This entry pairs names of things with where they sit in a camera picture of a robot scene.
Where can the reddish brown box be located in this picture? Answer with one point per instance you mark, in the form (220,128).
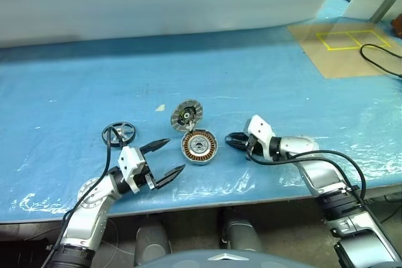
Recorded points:
(397,24)

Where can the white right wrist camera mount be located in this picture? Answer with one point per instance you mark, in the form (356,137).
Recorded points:
(260,128)

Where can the grey robot torso cover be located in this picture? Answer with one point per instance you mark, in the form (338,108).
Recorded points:
(216,260)

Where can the blue plastic table cover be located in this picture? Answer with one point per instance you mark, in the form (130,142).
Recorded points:
(94,76)

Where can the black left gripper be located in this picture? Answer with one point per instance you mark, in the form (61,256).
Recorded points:
(146,178)

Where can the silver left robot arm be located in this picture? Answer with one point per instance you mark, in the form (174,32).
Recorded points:
(91,214)

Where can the dark grey rounded shape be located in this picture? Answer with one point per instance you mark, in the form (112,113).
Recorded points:
(242,233)
(152,243)

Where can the silver motor housing copper windings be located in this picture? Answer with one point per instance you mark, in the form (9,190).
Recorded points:
(198,147)

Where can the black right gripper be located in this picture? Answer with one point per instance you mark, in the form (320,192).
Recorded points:
(251,147)

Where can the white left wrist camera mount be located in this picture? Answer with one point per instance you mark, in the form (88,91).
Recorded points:
(130,161)

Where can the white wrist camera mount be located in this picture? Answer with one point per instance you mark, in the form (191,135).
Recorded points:
(260,128)
(130,161)

